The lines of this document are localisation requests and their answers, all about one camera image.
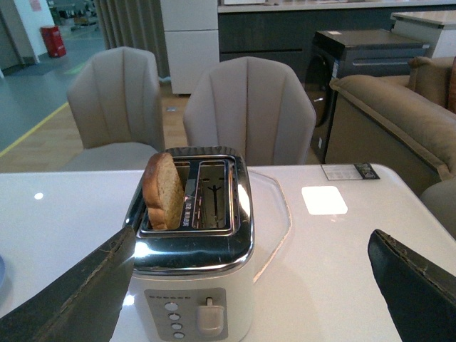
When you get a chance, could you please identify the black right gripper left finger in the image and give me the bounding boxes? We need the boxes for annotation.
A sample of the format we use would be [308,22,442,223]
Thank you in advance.
[1,227,135,341]

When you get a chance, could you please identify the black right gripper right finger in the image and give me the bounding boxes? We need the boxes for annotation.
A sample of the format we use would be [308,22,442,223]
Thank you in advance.
[368,229,455,341]

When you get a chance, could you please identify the brown bread slice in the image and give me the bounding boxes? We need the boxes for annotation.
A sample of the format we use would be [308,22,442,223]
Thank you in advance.
[142,152,185,231]

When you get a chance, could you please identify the white toaster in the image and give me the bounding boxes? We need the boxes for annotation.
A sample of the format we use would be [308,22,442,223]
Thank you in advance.
[125,146,254,341]

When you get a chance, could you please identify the table info label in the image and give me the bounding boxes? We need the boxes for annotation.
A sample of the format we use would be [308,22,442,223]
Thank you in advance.
[321,163,380,180]

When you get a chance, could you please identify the clear table mat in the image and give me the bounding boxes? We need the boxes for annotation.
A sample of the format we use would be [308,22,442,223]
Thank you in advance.
[249,170,291,281]

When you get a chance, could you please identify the tan sofa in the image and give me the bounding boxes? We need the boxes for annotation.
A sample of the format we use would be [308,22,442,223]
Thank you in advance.
[325,57,455,195]

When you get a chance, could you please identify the beige chair left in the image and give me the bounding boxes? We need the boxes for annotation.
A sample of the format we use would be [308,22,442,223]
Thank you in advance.
[63,47,165,171]

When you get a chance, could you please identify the beige chair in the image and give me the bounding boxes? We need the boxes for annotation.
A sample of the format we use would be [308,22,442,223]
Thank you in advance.
[63,47,165,171]
[183,57,316,166]

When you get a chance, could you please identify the beige chair right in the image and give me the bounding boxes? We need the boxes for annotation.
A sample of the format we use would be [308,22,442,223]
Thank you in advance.
[183,57,316,166]

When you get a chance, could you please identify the black washing machine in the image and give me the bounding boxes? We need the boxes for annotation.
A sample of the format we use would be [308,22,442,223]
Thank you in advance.
[304,29,430,163]

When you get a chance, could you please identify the beige curtain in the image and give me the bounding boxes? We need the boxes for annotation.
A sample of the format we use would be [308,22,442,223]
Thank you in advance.
[94,0,170,78]

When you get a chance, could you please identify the dark grey kitchen counter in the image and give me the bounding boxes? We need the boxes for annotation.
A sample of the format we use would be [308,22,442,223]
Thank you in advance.
[217,1,455,68]

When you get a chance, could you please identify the white pillar cabinet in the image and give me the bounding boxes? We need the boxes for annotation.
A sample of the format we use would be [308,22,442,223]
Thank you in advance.
[160,0,219,95]

